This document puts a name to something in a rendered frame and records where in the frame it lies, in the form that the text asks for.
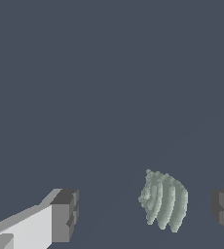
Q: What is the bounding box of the pale green ridged shell object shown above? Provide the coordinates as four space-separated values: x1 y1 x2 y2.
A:
137 168 189 233

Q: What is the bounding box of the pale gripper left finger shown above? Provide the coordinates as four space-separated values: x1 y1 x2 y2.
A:
0 188 80 249

